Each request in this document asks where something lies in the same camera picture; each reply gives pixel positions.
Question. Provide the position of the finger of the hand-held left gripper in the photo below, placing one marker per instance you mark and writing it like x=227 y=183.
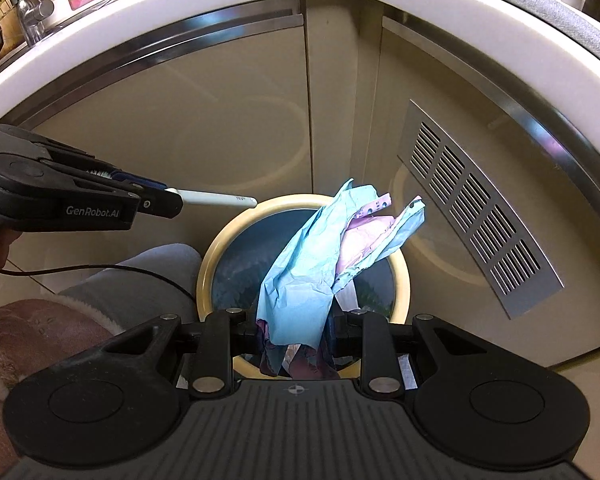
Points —
x=160 y=205
x=80 y=157

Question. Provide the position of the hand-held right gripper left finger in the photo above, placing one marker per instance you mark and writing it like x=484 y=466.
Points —
x=220 y=340

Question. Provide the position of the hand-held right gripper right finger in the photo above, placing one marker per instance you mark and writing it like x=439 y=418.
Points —
x=375 y=345

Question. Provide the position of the mint green toothbrush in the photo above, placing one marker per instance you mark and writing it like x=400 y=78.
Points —
x=215 y=199

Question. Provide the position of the cream rimmed trash bin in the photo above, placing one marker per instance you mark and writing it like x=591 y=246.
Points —
x=205 y=275

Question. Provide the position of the blue and purple wrapper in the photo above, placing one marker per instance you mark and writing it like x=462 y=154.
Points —
x=300 y=280

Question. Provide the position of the person's grey trouser leg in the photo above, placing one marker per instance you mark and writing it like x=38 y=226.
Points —
x=140 y=280

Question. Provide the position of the plain beige cabinet door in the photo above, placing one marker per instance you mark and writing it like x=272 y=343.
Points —
x=180 y=110

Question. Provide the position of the pink fleece robe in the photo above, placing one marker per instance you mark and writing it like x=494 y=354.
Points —
x=30 y=335

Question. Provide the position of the chrome faucet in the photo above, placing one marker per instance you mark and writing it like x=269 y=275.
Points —
x=30 y=10

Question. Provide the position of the metal vent grille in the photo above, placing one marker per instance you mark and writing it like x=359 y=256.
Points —
x=480 y=220

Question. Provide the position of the beige cabinet door with vent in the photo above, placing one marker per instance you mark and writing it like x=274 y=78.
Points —
x=460 y=75

